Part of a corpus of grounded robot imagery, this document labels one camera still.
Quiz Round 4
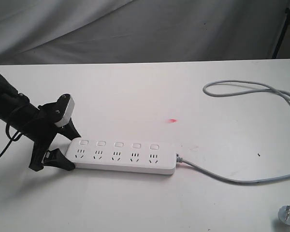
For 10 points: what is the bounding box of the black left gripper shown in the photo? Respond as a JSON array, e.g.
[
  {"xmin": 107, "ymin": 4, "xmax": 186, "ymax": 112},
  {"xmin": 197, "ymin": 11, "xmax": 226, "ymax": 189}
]
[{"xmin": 29, "ymin": 103, "xmax": 81, "ymax": 171}]

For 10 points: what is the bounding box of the white five-outlet power strip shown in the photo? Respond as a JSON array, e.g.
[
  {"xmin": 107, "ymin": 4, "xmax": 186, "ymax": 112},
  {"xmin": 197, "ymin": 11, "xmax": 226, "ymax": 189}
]
[{"xmin": 65, "ymin": 138, "xmax": 177, "ymax": 175}]

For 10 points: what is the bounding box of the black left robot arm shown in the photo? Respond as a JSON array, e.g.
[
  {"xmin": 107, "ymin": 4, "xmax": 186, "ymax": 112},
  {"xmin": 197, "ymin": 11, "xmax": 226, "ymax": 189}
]
[{"xmin": 0, "ymin": 74, "xmax": 80, "ymax": 172}]

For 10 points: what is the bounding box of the grey backdrop cloth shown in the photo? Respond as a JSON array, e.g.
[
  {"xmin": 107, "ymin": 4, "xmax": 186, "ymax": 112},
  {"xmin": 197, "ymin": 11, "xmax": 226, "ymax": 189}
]
[{"xmin": 0, "ymin": 0, "xmax": 290, "ymax": 65}]

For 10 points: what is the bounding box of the grey three-pin plug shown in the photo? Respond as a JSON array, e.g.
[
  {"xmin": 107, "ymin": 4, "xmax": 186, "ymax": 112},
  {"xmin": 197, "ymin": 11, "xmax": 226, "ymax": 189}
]
[{"xmin": 278, "ymin": 205, "xmax": 290, "ymax": 227}]

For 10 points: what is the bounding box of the black tripod stand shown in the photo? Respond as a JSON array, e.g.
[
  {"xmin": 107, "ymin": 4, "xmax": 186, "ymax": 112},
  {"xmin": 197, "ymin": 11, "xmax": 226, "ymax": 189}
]
[{"xmin": 271, "ymin": 5, "xmax": 290, "ymax": 59}]

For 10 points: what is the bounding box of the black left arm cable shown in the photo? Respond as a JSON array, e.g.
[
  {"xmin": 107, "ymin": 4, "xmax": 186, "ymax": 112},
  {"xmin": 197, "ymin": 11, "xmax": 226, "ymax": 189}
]
[{"xmin": 0, "ymin": 106, "xmax": 39, "ymax": 166}]

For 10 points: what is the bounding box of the grey power cord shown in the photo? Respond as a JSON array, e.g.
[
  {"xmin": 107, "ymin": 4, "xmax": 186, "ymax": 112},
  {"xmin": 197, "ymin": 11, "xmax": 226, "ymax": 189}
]
[{"xmin": 175, "ymin": 80, "xmax": 290, "ymax": 185}]

